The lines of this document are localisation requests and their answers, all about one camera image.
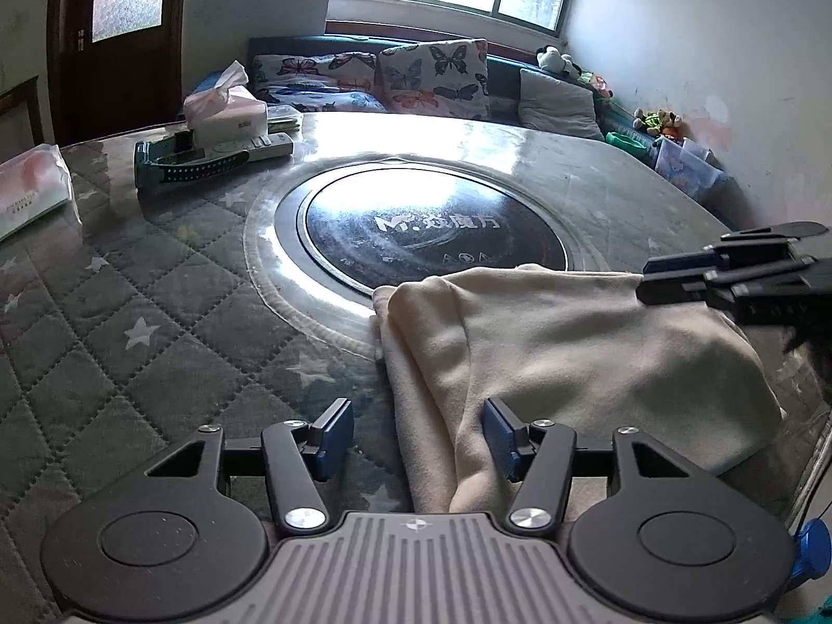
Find grey quilted star tablecloth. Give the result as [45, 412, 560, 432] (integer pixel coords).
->
[0, 110, 832, 624]

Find grey cushion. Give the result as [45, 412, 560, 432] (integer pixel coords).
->
[517, 69, 604, 141]

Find blue round object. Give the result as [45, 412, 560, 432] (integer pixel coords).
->
[788, 518, 830, 590]

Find blue sofa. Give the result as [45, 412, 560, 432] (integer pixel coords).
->
[180, 35, 724, 196]

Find green bowl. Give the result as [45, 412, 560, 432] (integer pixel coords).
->
[605, 131, 650, 158]

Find cream sweatshirt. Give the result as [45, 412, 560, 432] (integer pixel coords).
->
[372, 265, 783, 513]

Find clear plastic storage box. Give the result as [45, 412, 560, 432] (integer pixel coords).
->
[654, 138, 729, 206]

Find pink wet wipes pack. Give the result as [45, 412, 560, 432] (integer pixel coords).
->
[0, 144, 75, 241]

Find colourful plush toys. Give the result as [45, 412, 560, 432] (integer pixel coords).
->
[633, 109, 683, 139]

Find dark wooden door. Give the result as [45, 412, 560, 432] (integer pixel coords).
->
[46, 0, 185, 145]

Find panda plush toy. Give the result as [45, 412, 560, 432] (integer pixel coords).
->
[536, 45, 582, 79]

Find pink tissue box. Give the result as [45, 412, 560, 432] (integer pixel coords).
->
[184, 61, 268, 148]

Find left butterfly pillow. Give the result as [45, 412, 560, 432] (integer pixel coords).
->
[250, 52, 386, 113]

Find green packet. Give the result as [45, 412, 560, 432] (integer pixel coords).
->
[267, 103, 303, 134]

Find round black induction cooktop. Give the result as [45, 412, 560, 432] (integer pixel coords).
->
[274, 161, 574, 296]

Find butterfly pillow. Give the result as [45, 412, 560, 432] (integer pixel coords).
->
[378, 40, 491, 120]
[250, 52, 386, 113]

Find dark wooden side table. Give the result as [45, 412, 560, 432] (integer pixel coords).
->
[0, 76, 45, 162]

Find white remote control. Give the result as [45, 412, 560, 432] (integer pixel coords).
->
[244, 133, 295, 162]

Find right butterfly pillow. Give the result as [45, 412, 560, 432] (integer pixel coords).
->
[378, 40, 491, 120]

